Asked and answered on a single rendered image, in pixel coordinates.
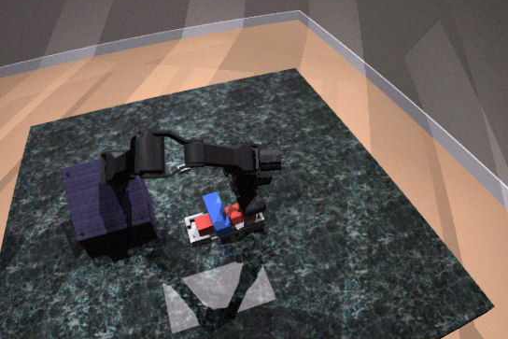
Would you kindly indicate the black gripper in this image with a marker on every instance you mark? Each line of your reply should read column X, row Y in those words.
column 250, row 202

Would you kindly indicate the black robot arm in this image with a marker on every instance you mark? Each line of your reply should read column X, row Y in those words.
column 146, row 158

